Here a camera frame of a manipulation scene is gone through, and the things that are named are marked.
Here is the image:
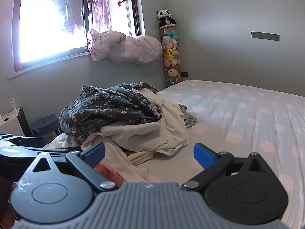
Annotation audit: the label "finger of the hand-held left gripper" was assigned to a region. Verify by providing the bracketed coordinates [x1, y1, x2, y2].
[0, 146, 83, 163]
[0, 133, 45, 148]

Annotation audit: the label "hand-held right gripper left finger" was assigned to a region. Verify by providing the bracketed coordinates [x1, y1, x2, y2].
[31, 142, 118, 193]

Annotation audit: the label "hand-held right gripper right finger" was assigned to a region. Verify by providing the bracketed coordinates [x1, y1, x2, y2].
[181, 143, 271, 192]

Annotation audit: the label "dark floral pants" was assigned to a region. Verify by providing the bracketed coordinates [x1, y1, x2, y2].
[59, 83, 162, 145]

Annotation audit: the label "black slatted panel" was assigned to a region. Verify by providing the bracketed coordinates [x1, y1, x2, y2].
[17, 107, 34, 137]

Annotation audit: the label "dark blue stool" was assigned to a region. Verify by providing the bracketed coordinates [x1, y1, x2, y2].
[31, 114, 63, 139]

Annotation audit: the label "red-orange towel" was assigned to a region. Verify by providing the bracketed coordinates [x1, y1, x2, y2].
[94, 162, 127, 184]

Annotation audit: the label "white side table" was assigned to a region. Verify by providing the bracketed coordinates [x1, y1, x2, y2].
[0, 98, 20, 134]

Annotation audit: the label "grey garment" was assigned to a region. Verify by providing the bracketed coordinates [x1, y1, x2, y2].
[177, 104, 198, 129]

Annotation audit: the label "window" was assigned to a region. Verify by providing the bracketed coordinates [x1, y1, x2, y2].
[7, 0, 146, 80]

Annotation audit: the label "clear tube of plush toys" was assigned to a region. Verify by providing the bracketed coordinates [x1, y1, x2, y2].
[160, 24, 182, 88]

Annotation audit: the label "rolled polka dot duvet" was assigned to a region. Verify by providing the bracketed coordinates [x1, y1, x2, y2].
[87, 29, 164, 65]

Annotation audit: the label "dark hanging garment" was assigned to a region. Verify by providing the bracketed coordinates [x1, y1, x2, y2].
[67, 0, 84, 30]
[51, 0, 69, 32]

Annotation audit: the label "pink hanging garment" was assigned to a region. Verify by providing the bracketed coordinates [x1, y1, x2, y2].
[92, 0, 112, 31]

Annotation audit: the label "panda plush toy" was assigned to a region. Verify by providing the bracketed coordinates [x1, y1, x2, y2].
[157, 10, 177, 28]

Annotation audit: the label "grey wall switch panel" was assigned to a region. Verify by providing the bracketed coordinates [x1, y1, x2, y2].
[251, 31, 280, 41]

